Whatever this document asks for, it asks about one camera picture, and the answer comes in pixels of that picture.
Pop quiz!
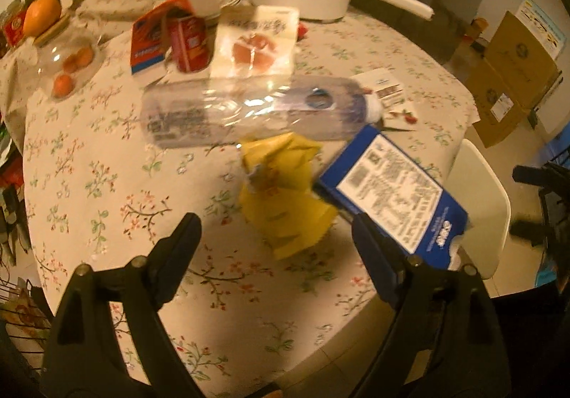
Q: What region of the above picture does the small orange fruit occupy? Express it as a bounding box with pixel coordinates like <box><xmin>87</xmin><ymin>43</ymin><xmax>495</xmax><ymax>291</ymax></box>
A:
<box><xmin>52</xmin><ymin>74</ymin><xmax>74</xmax><ymax>97</ymax></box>
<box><xmin>63</xmin><ymin>48</ymin><xmax>95</xmax><ymax>71</ymax></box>

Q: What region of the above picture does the yellow wrapper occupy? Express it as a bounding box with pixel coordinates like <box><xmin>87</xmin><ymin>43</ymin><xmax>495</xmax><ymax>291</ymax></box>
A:
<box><xmin>238</xmin><ymin>133</ymin><xmax>339</xmax><ymax>263</ymax></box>

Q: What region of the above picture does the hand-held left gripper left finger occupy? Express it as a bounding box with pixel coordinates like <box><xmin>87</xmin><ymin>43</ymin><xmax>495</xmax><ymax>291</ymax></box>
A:
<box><xmin>40</xmin><ymin>212</ymin><xmax>203</xmax><ymax>398</ymax></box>

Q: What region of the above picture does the wire rack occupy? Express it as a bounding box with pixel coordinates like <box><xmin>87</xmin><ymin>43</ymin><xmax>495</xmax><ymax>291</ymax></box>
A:
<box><xmin>0</xmin><ymin>278</ymin><xmax>52</xmax><ymax>342</ymax></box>

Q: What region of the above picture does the small white snack packet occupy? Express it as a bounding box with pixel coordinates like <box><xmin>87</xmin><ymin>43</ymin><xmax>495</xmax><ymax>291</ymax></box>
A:
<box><xmin>349</xmin><ymin>67</ymin><xmax>419</xmax><ymax>131</ymax></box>

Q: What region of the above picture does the cardboard box with white label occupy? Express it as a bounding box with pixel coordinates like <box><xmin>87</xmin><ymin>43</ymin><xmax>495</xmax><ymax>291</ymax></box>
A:
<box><xmin>463</xmin><ymin>57</ymin><xmax>542</xmax><ymax>148</ymax></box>

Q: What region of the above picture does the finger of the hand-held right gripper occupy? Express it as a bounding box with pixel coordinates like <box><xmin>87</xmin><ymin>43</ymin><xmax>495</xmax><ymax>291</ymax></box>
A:
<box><xmin>509</xmin><ymin>217</ymin><xmax>550</xmax><ymax>247</ymax></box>
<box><xmin>512</xmin><ymin>164</ymin><xmax>557</xmax><ymax>191</ymax></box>

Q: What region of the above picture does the blue plastic item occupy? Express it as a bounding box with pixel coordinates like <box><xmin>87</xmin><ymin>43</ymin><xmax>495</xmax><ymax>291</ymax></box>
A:
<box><xmin>545</xmin><ymin>122</ymin><xmax>570</xmax><ymax>168</ymax></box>

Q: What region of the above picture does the clear plastic bottle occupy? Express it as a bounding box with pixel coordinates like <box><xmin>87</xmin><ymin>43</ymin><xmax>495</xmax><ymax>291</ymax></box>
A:
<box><xmin>140</xmin><ymin>75</ymin><xmax>384</xmax><ymax>149</ymax></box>

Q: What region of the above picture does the large orange fruit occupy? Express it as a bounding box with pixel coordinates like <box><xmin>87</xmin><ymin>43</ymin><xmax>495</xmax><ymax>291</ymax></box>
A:
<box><xmin>22</xmin><ymin>0</ymin><xmax>62</xmax><ymax>38</ymax></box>

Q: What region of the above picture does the blue carton box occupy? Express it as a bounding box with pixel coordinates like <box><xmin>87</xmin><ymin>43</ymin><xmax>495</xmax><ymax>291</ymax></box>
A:
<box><xmin>314</xmin><ymin>125</ymin><xmax>469</xmax><ymax>269</ymax></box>

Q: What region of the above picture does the white packet with orange print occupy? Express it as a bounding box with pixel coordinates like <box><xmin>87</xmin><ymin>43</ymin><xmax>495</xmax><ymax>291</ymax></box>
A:
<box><xmin>209</xmin><ymin>5</ymin><xmax>300</xmax><ymax>80</ymax></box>

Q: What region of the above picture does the plain cardboard box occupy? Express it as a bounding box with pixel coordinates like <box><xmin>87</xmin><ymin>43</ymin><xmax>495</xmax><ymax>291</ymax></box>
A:
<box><xmin>483</xmin><ymin>10</ymin><xmax>563</xmax><ymax>110</ymax></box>

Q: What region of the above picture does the clear bag of tomatoes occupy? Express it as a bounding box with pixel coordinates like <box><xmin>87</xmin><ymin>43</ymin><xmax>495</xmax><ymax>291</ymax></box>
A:
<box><xmin>33</xmin><ymin>12</ymin><xmax>101</xmax><ymax>101</ymax></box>

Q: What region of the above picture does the red box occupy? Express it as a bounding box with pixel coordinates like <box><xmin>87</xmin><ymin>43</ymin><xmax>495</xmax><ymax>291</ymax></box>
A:
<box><xmin>2</xmin><ymin>6</ymin><xmax>27</xmax><ymax>47</ymax></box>

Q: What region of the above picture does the white trash bin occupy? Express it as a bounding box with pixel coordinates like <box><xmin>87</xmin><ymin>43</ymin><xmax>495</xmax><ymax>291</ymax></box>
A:
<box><xmin>445</xmin><ymin>139</ymin><xmax>511</xmax><ymax>279</ymax></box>

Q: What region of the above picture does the blue and red carton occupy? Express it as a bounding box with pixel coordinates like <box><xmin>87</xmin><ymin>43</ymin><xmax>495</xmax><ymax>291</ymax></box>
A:
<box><xmin>130</xmin><ymin>0</ymin><xmax>197</xmax><ymax>84</ymax></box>

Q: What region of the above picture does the red can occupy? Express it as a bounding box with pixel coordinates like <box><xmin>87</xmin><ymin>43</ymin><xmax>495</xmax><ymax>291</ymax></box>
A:
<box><xmin>168</xmin><ymin>15</ymin><xmax>213</xmax><ymax>73</ymax></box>

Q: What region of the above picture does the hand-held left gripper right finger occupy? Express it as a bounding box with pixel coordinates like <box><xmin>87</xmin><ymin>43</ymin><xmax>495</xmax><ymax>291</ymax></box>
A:
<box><xmin>351</xmin><ymin>212</ymin><xmax>513</xmax><ymax>398</ymax></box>

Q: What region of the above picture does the blue and yellow wall sign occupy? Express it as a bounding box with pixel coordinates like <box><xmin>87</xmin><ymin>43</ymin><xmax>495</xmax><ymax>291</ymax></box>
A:
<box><xmin>517</xmin><ymin>0</ymin><xmax>566</xmax><ymax>61</ymax></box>

